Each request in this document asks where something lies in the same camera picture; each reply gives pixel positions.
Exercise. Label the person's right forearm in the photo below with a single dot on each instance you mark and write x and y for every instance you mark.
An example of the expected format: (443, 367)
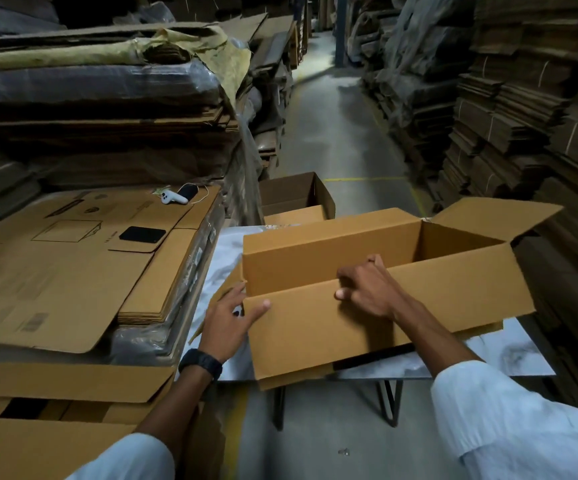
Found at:
(434, 344)

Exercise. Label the stack of printed flat cartons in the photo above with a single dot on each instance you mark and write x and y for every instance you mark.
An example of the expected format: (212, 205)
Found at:
(59, 274)

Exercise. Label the person's right thumb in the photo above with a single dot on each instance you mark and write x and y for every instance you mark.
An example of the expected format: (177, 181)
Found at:
(344, 293)

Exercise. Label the row of cardboard sheet stacks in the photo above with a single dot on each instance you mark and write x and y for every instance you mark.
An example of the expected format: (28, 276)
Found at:
(274, 84)

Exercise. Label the person's left forearm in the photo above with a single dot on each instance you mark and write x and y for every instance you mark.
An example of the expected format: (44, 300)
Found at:
(169, 409)

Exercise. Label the black wristwatch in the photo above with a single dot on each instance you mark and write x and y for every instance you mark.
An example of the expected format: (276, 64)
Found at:
(201, 362)

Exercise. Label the plastic-wrapped cardboard sheet pile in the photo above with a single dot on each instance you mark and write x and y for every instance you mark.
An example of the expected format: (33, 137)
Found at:
(99, 129)

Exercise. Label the large cardboard box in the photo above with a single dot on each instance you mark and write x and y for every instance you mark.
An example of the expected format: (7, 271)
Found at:
(369, 344)

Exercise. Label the person's right hand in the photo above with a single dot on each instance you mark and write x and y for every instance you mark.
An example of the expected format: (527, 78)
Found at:
(376, 292)

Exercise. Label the small open cardboard box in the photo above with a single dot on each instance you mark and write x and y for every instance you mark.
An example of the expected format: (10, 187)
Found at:
(289, 192)

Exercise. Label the tall stacks of bundled cardboard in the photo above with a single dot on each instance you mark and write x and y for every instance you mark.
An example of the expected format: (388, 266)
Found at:
(544, 104)

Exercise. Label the person's left hand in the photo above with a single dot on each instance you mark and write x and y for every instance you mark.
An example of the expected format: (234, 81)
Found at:
(221, 329)

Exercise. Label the blue steel pillar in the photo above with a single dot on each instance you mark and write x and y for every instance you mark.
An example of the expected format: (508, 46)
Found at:
(341, 29)

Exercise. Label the white marble table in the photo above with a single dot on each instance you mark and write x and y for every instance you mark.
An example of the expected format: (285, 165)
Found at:
(511, 350)

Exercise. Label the white handheld device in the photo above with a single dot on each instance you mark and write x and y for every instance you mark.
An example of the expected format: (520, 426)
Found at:
(173, 197)

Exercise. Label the person's left thumb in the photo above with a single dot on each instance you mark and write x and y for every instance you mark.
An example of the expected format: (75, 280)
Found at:
(258, 309)

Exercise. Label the plastic-covered cardboard pile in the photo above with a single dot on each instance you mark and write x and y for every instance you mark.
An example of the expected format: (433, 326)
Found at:
(409, 49)

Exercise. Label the black smartphone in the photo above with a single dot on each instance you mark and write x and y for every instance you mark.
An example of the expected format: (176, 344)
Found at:
(142, 234)

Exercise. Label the stack of plain flat cartons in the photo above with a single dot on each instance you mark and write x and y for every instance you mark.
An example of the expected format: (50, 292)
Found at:
(44, 424)

